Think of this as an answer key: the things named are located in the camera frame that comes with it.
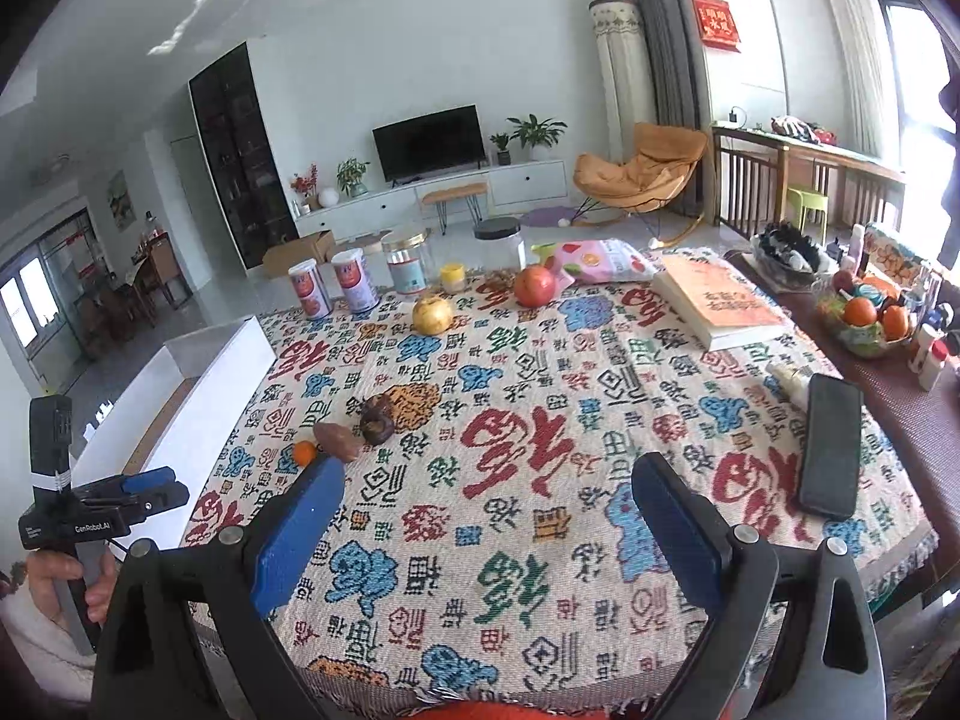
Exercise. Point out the cardboard box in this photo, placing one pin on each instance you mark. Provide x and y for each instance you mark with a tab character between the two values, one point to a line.
296	251

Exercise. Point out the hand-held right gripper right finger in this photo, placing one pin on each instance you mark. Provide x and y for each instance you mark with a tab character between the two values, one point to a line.
675	525

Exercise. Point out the white sheer curtain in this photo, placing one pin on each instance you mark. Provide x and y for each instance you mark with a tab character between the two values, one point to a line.
851	52

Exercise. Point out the black phone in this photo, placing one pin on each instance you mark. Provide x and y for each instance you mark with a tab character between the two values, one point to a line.
829	446

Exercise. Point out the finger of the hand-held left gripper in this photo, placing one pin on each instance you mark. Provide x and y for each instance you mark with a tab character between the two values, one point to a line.
150	502
150	478

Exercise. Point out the green plastic stool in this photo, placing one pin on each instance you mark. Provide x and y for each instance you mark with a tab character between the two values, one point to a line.
806	202

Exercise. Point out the red wall hanging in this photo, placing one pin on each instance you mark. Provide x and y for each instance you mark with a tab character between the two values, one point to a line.
716	22

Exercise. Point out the dark brown fruit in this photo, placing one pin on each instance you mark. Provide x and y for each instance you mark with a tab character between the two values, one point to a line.
377	421

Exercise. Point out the black glass cabinet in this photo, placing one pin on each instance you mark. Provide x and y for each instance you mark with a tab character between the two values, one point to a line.
240	157

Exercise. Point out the orange lounge chair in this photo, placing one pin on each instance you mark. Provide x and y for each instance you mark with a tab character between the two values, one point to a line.
645	165

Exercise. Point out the yellow apple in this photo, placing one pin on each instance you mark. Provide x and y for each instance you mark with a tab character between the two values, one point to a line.
433	315

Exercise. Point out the white box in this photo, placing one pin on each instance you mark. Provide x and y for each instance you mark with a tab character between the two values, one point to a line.
195	382

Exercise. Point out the brown date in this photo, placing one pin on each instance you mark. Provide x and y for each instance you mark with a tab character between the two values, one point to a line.
336	441

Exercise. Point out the small plant dark pot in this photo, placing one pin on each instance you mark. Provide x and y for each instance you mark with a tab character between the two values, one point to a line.
502	148

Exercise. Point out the glass jar gold lid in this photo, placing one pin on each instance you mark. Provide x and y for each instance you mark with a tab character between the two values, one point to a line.
407	264

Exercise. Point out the small pink tin can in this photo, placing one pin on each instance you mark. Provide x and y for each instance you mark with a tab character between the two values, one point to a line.
311	291

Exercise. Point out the orange cover book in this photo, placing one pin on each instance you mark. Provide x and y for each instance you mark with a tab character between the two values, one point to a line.
720	300

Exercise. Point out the bowl of black items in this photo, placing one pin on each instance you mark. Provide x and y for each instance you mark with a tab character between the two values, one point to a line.
784	255

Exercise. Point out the orange in bowl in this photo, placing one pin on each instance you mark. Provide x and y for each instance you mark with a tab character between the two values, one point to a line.
895	322
860	312

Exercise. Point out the glass fruit bowl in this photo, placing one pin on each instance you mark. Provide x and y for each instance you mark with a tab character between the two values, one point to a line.
855	339

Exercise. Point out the grey curtain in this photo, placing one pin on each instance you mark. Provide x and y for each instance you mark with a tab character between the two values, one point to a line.
671	75

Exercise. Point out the person's left hand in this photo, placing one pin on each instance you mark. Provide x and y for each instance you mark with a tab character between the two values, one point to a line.
52	566

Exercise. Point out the person's left forearm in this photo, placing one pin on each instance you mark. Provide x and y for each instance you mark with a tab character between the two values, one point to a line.
37	630

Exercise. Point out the white bottles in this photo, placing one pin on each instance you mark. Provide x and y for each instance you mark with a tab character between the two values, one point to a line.
928	360

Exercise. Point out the orange print box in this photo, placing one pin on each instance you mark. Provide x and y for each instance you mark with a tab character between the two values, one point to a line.
892	255

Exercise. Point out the person's orange clothing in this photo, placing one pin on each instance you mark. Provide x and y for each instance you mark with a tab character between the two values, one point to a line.
487	712

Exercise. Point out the wooden dining chairs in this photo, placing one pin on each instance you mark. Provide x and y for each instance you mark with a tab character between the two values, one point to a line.
157	270

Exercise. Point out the wooden stool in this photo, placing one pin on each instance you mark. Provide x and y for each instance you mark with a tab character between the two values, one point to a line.
454	193

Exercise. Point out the wooden slatted desk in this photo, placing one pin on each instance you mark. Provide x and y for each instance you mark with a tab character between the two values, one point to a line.
810	154

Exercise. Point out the pink snack bag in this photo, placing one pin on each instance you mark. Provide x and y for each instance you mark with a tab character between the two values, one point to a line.
600	260

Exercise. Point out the cloth pile on desk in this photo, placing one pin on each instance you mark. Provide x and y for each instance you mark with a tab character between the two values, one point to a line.
799	129

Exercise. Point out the red flowers in vase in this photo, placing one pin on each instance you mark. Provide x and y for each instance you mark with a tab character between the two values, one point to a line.
304	184

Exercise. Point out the large pink tin can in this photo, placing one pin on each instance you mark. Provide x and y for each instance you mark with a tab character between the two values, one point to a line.
355	282

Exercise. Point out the framed wall picture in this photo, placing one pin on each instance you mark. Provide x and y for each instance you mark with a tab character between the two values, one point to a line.
120	199

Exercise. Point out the standing air conditioner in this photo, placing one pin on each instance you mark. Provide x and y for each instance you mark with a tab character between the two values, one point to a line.
626	75

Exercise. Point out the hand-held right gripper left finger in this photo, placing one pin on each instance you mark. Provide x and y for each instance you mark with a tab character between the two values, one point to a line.
296	525

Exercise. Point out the purple round rug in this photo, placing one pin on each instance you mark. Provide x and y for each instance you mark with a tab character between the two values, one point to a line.
547	216

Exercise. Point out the small orange kumquat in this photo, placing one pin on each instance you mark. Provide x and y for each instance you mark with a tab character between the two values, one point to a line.
304	452

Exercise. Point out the pile of nuts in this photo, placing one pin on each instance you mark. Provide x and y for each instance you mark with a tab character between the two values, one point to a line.
496	284

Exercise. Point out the small yellow jar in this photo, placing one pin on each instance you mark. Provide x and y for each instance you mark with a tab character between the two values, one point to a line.
452	279

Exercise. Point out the clear container black lid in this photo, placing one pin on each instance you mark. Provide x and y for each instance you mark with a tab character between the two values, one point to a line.
499	244

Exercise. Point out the green plant pale pot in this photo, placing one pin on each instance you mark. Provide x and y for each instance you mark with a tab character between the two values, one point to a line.
352	176

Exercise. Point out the small red apple in bowl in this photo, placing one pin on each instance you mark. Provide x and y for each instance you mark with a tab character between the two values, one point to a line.
844	282

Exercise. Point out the white globe lamp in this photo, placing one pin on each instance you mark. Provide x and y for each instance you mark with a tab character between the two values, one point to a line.
328	197

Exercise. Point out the black television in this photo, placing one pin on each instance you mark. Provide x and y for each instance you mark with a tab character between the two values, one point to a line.
427	142

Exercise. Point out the large green potted plant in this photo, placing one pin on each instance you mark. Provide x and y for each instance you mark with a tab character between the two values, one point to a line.
536	133

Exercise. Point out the printed woven tablecloth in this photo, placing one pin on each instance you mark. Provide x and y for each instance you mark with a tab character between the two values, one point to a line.
525	540

